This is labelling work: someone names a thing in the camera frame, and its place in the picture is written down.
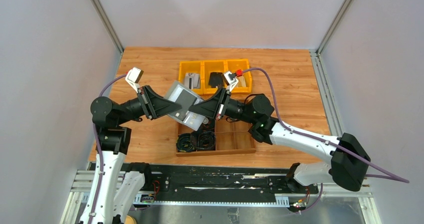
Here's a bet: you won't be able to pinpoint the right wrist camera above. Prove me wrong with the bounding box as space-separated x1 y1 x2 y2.
223 71 240 92

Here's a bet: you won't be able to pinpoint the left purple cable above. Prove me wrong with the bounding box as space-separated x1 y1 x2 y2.
86 73 128 224

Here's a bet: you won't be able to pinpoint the black card wallet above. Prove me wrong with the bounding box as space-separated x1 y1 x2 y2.
208 72 224 88

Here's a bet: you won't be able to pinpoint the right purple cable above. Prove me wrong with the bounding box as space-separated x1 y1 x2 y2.
241 67 410 213

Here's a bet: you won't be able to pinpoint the rolled tie bottom centre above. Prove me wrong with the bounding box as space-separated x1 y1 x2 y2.
190 131 216 151

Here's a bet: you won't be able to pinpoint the yellow three-bin tray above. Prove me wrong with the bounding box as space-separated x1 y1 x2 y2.
178 59 250 95

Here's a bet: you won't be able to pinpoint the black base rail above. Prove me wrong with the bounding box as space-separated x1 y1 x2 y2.
141 165 319 203

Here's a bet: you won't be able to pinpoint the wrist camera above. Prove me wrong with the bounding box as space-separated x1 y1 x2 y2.
125 67 144 93
223 71 240 92

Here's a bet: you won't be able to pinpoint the purple cable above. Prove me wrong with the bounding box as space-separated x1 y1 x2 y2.
241 67 410 213
86 73 128 224

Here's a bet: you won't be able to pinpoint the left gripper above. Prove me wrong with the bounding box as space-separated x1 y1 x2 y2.
116 85 182 126

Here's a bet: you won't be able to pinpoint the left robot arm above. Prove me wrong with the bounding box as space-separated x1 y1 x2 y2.
79 85 181 224

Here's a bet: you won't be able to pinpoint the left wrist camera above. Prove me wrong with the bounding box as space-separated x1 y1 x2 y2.
125 67 144 93

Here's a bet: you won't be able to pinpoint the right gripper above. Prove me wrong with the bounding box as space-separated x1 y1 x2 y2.
189 87 257 125

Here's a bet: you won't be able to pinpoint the beige cards in bin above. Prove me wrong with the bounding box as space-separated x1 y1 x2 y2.
237 75 247 88

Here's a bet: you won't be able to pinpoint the grey card holder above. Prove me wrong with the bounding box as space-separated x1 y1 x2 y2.
164 81 207 131

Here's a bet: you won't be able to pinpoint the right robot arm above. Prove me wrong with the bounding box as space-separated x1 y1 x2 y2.
189 88 371 193

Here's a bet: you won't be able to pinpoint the rolled tie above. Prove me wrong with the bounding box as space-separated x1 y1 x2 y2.
176 133 196 153
190 131 216 151

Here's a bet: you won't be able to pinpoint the wooden compartment tray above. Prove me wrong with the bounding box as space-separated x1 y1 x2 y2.
175 118 257 157

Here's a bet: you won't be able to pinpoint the rolled tie bottom left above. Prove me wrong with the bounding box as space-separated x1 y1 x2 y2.
176 133 196 153

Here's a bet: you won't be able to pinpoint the white cards in bin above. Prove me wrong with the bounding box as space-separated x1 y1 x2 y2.
183 73 201 90

